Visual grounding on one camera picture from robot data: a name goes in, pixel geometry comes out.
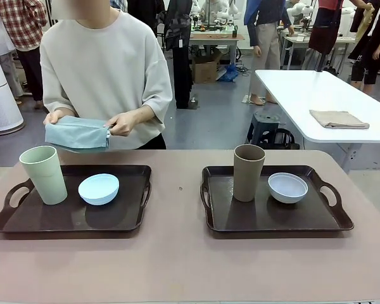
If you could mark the person's left hand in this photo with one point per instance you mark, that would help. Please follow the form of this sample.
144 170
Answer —
123 123

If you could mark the person's right forearm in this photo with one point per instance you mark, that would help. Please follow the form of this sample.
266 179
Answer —
63 112

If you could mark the person's left forearm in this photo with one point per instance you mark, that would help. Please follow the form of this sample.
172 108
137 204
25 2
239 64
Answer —
144 113

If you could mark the background work table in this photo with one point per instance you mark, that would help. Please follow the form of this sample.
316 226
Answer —
215 36

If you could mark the white air purifier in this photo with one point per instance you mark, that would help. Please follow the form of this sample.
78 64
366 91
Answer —
1 95

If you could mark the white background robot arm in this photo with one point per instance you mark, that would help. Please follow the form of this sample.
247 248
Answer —
299 9

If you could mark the teal cloth mat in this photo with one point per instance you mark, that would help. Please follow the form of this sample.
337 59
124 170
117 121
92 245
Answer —
76 134

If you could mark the plain light blue bowl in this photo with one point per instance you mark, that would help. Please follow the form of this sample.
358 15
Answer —
98 190

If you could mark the open cardboard box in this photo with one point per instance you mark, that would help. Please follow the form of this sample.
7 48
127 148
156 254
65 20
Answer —
206 68

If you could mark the beige cloth mat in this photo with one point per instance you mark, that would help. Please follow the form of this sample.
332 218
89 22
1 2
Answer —
339 119

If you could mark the tall brown cup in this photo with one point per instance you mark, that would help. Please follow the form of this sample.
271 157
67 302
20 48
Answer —
248 177

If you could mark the white side table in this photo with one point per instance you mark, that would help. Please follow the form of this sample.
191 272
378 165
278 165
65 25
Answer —
304 92

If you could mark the person's right hand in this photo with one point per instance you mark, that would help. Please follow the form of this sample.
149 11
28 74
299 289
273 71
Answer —
53 117

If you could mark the tall light green cup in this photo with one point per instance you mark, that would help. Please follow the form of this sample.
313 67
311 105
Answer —
46 177

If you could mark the black bag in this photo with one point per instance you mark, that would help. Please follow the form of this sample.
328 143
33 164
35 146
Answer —
285 137

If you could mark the person in plaid shirt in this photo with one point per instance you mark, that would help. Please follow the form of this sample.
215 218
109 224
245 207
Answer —
22 25

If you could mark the person in beige sweater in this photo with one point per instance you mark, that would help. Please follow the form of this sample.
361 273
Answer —
104 63

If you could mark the person in black clothes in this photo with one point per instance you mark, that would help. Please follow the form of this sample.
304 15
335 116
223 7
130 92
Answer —
370 47

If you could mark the person in dark red apron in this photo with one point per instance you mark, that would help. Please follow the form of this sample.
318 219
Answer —
323 31

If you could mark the blue plastic bag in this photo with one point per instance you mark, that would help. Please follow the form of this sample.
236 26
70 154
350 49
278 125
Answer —
229 73

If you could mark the dark blue plastic stool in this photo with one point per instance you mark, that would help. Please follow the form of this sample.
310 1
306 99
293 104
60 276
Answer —
264 126

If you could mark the person in blue top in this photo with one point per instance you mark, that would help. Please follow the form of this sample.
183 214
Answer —
266 47

